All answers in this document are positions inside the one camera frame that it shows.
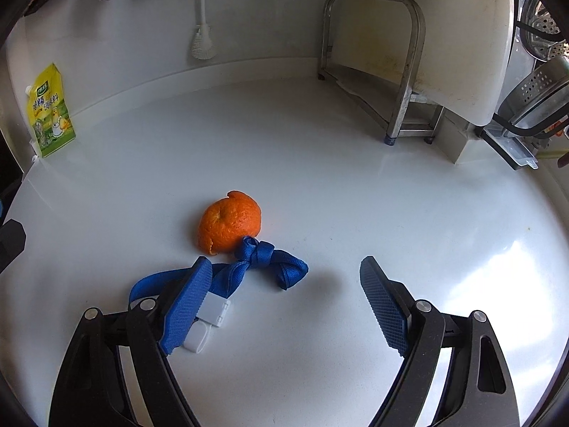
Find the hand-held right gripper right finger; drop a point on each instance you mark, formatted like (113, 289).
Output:
(384, 311)

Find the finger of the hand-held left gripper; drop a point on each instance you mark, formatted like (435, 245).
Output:
(11, 244)

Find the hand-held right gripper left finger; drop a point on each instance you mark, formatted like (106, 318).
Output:
(189, 302)

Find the orange peel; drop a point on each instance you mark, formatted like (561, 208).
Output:
(226, 227)

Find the yellow seasoning pouch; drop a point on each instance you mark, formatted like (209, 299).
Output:
(51, 115)

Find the clear plastic drip tray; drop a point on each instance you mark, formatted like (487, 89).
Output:
(511, 149)

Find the steel steamer baskets rack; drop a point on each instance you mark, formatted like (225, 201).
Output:
(506, 126)

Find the steel cutting board rack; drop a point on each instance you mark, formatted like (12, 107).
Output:
(406, 75)

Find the perforated steel lid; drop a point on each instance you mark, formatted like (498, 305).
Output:
(538, 89)

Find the white cutting board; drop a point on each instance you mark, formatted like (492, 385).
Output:
(444, 31)

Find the blue silicone brush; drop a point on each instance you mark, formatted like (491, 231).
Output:
(203, 9)

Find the steel steamer basket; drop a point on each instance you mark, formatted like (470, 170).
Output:
(546, 26)

